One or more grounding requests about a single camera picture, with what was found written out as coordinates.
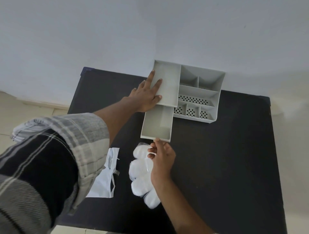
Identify person's right hand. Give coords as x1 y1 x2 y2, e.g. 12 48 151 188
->
147 137 176 181

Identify person's left hand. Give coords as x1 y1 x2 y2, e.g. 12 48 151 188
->
121 70 163 113

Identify grey plastic drawer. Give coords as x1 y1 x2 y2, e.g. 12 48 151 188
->
140 105 174 143

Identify grey plastic desk organizer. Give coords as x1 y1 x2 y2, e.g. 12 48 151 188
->
144 59 226 124

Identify person's right forearm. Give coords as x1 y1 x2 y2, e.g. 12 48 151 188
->
151 173 216 234

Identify person's left forearm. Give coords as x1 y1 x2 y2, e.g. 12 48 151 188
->
93 97 140 146

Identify clear bag of white cotton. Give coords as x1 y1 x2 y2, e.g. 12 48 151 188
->
128 142 162 209

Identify white plastic bag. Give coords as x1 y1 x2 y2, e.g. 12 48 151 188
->
85 147 120 199

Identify plaid shirt sleeve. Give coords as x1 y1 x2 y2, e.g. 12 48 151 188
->
0 112 110 234

